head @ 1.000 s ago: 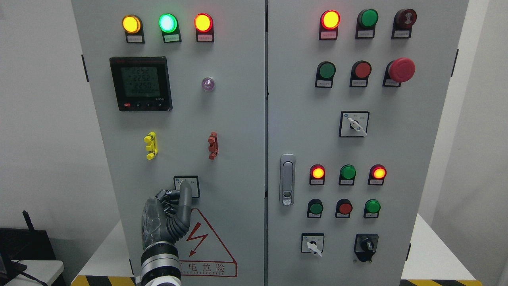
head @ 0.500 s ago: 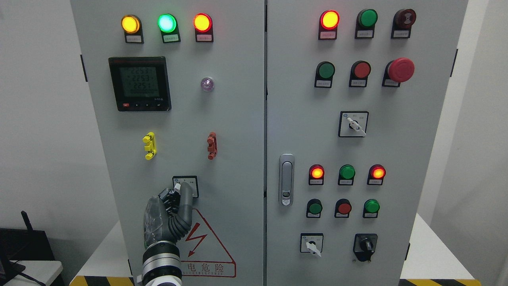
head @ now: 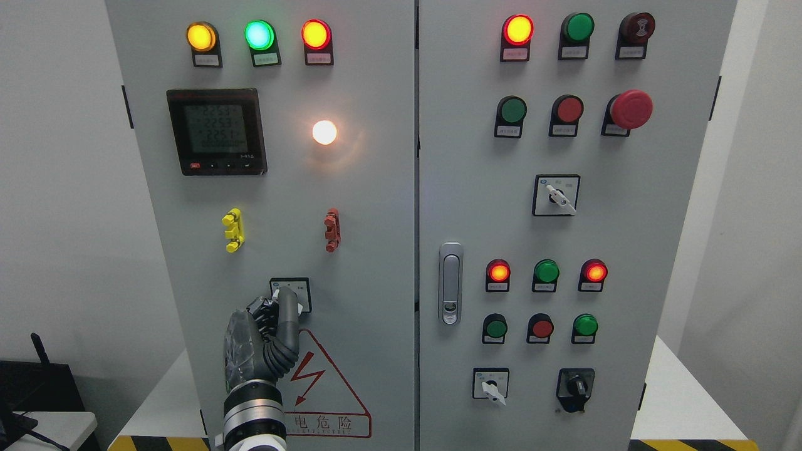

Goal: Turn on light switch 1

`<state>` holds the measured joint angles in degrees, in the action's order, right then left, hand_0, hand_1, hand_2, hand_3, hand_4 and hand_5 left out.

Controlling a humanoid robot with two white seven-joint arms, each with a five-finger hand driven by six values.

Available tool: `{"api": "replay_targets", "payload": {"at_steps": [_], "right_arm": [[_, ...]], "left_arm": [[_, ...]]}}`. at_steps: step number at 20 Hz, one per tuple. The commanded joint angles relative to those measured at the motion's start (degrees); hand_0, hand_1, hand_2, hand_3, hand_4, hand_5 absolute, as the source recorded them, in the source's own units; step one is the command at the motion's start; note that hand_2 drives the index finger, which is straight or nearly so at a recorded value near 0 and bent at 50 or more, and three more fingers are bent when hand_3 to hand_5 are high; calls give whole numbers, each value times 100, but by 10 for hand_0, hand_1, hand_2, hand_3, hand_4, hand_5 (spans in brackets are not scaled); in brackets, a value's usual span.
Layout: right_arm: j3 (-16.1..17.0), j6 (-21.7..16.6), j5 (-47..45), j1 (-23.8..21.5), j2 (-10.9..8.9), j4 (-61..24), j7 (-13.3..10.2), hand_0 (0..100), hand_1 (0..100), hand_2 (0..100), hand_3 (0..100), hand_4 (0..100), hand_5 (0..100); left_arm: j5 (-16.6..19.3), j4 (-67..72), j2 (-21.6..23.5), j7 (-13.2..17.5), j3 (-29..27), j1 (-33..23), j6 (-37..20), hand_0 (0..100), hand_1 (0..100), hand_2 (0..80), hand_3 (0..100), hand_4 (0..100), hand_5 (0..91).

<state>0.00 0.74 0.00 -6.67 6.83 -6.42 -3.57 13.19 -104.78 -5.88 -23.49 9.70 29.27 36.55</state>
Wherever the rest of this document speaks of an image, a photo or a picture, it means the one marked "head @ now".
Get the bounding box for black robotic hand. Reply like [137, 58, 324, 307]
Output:
[224, 286, 299, 392]

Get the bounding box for rotary selector switch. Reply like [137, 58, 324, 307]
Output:
[269, 277, 311, 314]

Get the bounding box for green lit indicator light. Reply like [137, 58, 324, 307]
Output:
[244, 20, 281, 68]

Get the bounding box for yellow indicator light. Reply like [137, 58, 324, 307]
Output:
[185, 22, 222, 68]

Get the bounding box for red danger warning sticker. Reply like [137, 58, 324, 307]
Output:
[278, 329, 372, 438]

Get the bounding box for yellow terminal connector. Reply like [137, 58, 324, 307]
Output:
[221, 208, 244, 253]

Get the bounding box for red terminal connector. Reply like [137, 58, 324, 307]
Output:
[323, 208, 341, 253]

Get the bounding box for white table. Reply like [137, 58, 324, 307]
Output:
[24, 412, 101, 450]

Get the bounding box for black digital power meter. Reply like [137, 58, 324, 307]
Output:
[166, 88, 268, 176]

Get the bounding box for clear small lamp bulb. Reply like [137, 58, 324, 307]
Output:
[311, 120, 338, 145]

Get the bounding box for green push button lower left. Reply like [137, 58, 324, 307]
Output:
[481, 313, 509, 345]

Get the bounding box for green push button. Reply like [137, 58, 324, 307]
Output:
[571, 313, 599, 345]
[481, 313, 509, 345]
[494, 95, 527, 139]

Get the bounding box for black router with antenna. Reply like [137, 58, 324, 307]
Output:
[1, 332, 86, 413]

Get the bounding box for red lit indicator lower left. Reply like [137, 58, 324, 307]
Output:
[485, 259, 511, 293]

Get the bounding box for grey electrical control cabinet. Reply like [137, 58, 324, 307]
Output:
[106, 1, 737, 450]

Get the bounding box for red push button lower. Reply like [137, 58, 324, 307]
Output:
[526, 313, 554, 345]

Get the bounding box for red push button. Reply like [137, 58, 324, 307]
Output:
[549, 95, 585, 137]
[526, 313, 554, 345]

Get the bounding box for green indicator lower middle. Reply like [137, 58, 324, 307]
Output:
[531, 259, 560, 293]

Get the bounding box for red lit indicator light left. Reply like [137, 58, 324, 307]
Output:
[301, 18, 333, 66]

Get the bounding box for green push button lower right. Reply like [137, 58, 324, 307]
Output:
[571, 313, 599, 345]

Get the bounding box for red lit indicator lower right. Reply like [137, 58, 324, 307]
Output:
[578, 259, 609, 293]

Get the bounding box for green push button upper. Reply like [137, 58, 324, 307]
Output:
[494, 95, 527, 139]

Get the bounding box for red push button upper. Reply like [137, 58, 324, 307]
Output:
[549, 95, 585, 137]

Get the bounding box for red lit indicator top right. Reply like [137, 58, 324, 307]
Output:
[499, 14, 535, 63]

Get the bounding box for red emergency stop button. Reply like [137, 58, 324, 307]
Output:
[601, 89, 654, 137]

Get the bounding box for green indicator top right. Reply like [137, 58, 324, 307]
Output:
[558, 13, 595, 60]

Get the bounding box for dark red buzzer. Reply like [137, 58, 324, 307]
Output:
[615, 12, 656, 60]

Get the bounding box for silver door latch handle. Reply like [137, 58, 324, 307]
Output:
[438, 242, 464, 325]

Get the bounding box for lower white rotary switch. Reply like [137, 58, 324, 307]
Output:
[472, 366, 510, 406]

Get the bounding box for black knob selector switch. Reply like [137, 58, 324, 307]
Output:
[556, 368, 595, 413]

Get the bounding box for upper right rotary switch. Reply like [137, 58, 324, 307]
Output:
[532, 174, 581, 216]

